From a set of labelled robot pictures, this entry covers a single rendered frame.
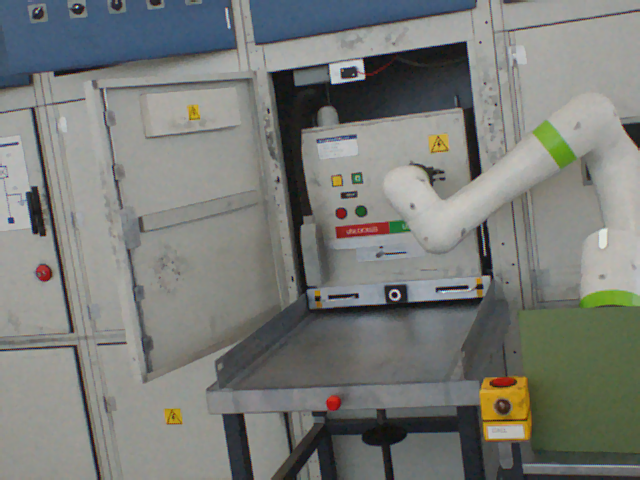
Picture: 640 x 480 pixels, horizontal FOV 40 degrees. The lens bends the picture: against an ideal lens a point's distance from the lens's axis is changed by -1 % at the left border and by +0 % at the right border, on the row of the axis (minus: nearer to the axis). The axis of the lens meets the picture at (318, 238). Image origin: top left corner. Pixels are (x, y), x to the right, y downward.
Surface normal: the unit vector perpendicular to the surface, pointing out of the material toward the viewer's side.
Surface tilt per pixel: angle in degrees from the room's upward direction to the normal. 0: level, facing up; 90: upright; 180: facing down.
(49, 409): 90
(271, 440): 90
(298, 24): 90
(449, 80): 90
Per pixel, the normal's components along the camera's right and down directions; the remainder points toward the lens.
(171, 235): 0.81, -0.04
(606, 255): -0.42, -0.55
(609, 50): -0.29, 0.17
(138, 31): 0.21, 0.11
